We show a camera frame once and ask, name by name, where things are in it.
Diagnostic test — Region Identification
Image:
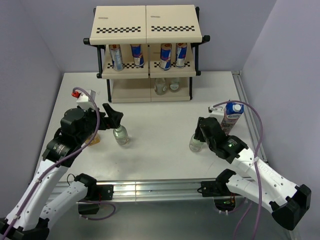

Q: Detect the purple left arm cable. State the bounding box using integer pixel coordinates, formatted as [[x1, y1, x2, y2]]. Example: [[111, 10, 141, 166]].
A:
[[0, 86, 101, 233]]

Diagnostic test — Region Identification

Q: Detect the blue purple berry juice carton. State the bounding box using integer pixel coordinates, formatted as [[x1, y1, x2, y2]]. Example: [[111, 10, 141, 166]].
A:
[[220, 102, 244, 135]]

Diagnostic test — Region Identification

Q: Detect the beige three-tier shelf rack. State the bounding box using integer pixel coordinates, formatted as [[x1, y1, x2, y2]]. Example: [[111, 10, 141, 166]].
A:
[[83, 5, 211, 103]]

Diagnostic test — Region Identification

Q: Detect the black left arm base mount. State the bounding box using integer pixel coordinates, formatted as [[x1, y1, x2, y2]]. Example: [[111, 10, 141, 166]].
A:
[[77, 184, 116, 221]]

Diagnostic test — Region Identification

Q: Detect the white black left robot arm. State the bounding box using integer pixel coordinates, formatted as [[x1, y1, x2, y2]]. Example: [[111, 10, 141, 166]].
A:
[[0, 103, 124, 240]]

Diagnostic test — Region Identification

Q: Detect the blue silver energy drink can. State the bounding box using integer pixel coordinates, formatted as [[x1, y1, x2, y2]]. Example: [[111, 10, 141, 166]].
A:
[[159, 43, 172, 71], [175, 43, 188, 68]]

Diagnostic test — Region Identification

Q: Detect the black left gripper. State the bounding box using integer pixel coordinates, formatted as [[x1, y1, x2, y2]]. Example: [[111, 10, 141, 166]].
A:
[[76, 102, 123, 144]]

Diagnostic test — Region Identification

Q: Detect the clear glass bottle green cap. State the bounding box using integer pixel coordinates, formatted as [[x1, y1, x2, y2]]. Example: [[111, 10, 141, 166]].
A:
[[154, 77, 167, 96], [169, 77, 180, 92], [113, 125, 129, 146], [189, 133, 204, 153]]

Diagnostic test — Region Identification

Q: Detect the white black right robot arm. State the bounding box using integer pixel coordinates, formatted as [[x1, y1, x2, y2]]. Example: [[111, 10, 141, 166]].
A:
[[102, 104, 311, 231]]

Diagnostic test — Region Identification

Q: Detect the blue Fontana juice carton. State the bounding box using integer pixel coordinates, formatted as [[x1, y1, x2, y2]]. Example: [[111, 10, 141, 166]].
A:
[[85, 133, 101, 146]]

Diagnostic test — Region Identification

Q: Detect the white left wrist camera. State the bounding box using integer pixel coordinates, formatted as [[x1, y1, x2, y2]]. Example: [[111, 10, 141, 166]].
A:
[[71, 90, 95, 111]]

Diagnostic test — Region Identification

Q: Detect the aluminium mounting rail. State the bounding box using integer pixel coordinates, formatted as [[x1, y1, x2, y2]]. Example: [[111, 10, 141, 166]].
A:
[[37, 178, 283, 205]]

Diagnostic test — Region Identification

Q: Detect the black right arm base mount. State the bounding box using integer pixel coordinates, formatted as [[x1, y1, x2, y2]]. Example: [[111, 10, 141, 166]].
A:
[[197, 180, 238, 212]]

